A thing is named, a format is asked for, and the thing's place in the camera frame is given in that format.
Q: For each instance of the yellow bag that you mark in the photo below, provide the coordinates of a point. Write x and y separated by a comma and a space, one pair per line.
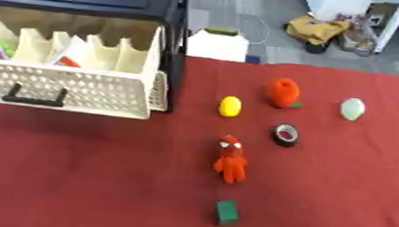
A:
316, 30

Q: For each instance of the white box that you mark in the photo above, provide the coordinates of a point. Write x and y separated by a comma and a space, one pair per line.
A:
218, 46

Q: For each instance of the red and white packet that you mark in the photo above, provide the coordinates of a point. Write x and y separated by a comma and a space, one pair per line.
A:
67, 61

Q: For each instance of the yellow toy lemon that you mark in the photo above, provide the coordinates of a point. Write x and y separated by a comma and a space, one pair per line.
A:
230, 106

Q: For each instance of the black tape roll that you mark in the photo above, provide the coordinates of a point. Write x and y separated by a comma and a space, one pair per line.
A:
286, 135

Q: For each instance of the orange toy carrot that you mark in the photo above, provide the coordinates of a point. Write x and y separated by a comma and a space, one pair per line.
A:
283, 92

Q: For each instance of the green block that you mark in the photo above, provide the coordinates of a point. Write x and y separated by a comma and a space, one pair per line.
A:
226, 213

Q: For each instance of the red soft toy octopus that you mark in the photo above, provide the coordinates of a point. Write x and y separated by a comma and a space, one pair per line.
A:
230, 159

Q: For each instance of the pale compartment drawer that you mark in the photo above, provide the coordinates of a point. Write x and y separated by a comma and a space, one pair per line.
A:
84, 86

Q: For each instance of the clear plastic bag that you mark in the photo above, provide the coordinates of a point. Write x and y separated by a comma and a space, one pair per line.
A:
356, 35

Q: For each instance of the white furniture leg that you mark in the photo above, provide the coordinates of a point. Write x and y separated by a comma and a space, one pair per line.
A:
393, 21

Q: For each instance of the white egg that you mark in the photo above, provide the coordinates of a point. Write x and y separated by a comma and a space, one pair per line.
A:
353, 109

